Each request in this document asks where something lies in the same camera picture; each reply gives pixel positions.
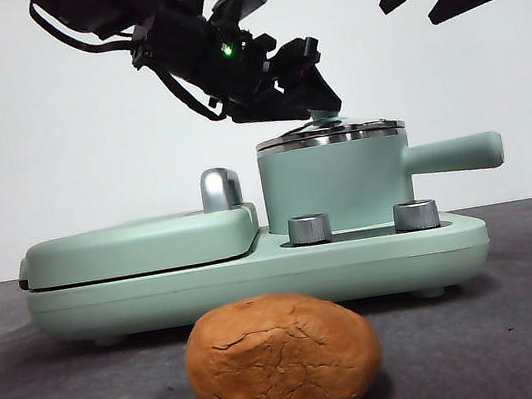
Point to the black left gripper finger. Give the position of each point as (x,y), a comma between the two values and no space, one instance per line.
(267,112)
(309,86)

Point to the glass pot lid green knob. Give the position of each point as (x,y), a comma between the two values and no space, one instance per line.
(360,125)

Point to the brown potato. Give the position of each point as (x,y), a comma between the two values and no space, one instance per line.
(281,359)

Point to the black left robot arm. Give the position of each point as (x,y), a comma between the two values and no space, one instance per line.
(113,1)

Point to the green hinged griddle lid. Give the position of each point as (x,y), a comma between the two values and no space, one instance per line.
(137,247)

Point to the silver control knob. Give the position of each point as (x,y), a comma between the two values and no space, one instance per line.
(308,229)
(415,215)

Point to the green breakfast machine base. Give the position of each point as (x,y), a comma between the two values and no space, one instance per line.
(259,281)

